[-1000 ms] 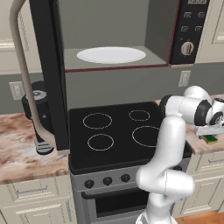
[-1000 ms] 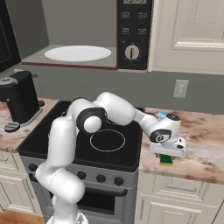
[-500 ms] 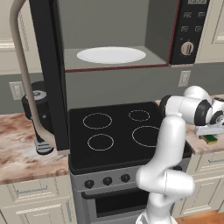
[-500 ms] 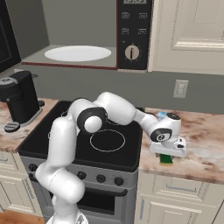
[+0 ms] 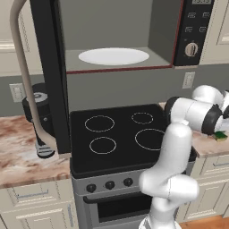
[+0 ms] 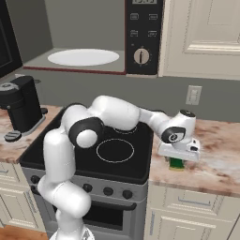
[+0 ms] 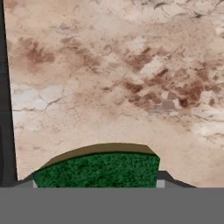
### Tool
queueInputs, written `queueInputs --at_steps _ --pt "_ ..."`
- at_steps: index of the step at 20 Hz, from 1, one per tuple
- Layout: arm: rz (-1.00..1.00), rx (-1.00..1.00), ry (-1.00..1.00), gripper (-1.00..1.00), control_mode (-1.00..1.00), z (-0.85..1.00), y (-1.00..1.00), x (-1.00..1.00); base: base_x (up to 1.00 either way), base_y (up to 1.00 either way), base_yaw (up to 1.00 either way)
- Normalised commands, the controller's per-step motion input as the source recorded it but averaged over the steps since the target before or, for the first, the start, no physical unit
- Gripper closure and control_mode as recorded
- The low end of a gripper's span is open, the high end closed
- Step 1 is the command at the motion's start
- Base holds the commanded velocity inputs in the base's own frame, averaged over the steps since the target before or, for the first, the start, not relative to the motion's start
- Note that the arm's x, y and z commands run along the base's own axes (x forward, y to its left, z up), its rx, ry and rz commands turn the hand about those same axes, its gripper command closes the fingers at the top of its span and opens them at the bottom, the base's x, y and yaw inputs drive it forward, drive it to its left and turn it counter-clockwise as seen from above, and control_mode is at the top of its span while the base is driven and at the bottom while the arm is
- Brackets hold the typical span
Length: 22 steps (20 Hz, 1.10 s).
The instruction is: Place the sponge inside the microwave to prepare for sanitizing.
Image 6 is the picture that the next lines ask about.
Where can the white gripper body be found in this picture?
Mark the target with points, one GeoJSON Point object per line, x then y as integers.
{"type": "Point", "coordinates": [175, 153]}

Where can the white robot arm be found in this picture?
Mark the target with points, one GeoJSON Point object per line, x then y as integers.
{"type": "Point", "coordinates": [59, 156]}

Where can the green and yellow sponge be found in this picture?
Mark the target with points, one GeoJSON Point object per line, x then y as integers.
{"type": "Point", "coordinates": [176, 164]}

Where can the black microwave oven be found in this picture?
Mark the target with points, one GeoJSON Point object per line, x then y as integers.
{"type": "Point", "coordinates": [143, 37]}

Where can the white microwave turntable plate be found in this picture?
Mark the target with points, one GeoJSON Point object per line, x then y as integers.
{"type": "Point", "coordinates": [82, 57]}

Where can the black microwave door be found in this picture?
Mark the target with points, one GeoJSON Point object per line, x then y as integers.
{"type": "Point", "coordinates": [6, 47]}

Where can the cream drawer front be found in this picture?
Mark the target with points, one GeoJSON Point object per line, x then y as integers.
{"type": "Point", "coordinates": [11, 173]}
{"type": "Point", "coordinates": [193, 200]}

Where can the black and steel stove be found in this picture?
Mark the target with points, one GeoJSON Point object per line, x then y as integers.
{"type": "Point", "coordinates": [125, 162]}

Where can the black stove knob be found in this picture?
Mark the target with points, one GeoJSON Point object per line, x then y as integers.
{"type": "Point", "coordinates": [108, 191]}
{"type": "Point", "coordinates": [87, 187]}
{"type": "Point", "coordinates": [34, 179]}
{"type": "Point", "coordinates": [127, 194]}

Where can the cream base cupboard door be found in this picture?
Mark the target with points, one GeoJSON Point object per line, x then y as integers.
{"type": "Point", "coordinates": [184, 228]}
{"type": "Point", "coordinates": [15, 206]}

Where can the steel oven door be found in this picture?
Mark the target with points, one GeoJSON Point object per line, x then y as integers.
{"type": "Point", "coordinates": [106, 218]}

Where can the black coffee machine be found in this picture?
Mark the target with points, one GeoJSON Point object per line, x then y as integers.
{"type": "Point", "coordinates": [22, 106]}

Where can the white wall outlet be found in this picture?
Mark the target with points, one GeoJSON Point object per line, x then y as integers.
{"type": "Point", "coordinates": [193, 95]}

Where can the cream wall cupboard door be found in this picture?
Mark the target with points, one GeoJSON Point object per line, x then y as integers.
{"type": "Point", "coordinates": [203, 37]}

